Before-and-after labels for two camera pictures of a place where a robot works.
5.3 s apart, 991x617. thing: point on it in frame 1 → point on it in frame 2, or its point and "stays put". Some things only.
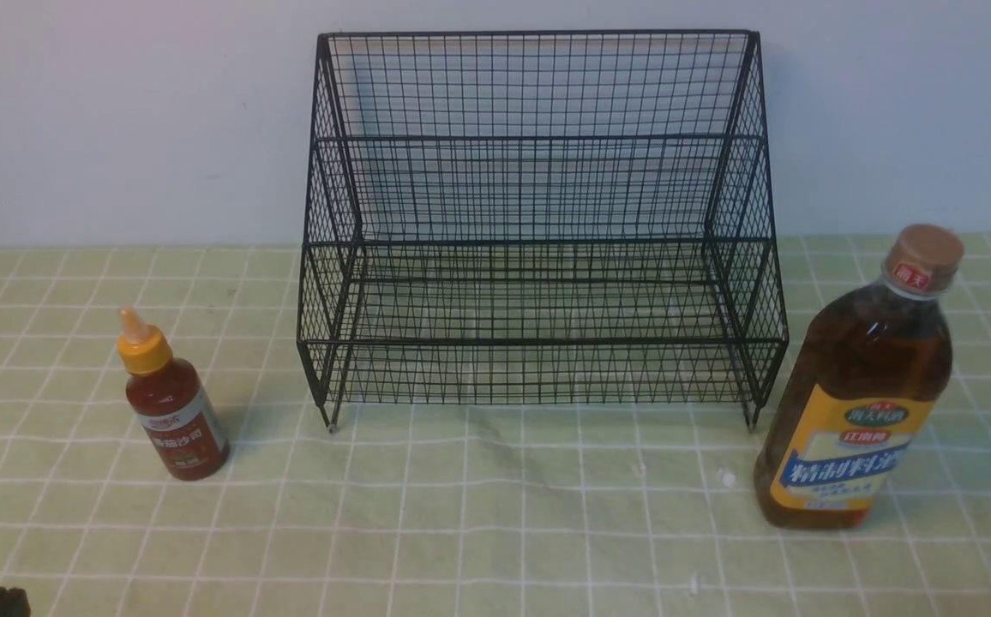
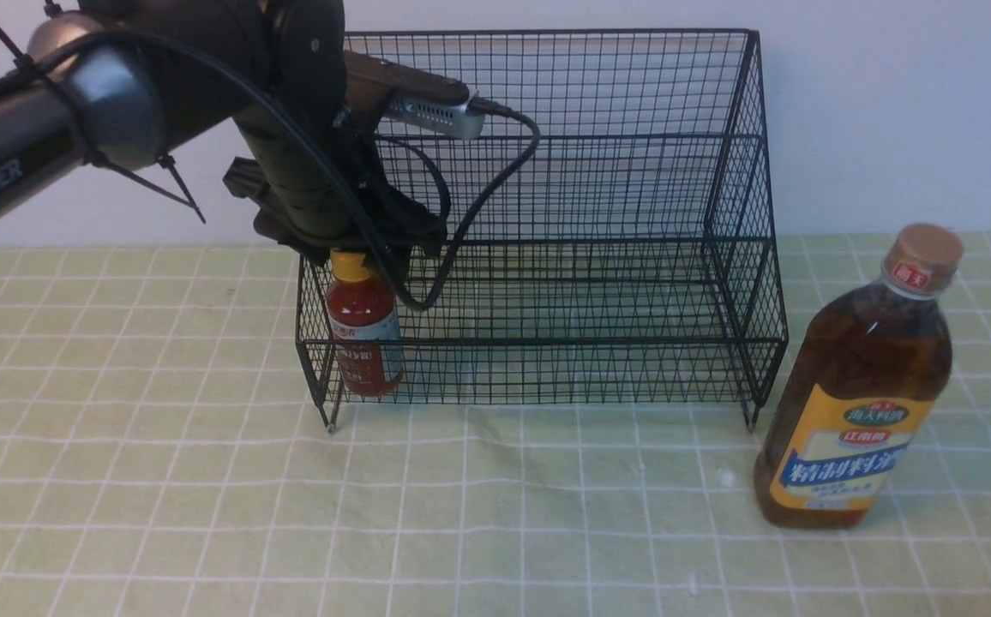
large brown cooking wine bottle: x=859 y=389 stays put
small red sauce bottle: x=172 y=401 → x=362 y=320
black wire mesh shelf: x=540 y=218 stays put
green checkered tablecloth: x=457 y=508 stays put
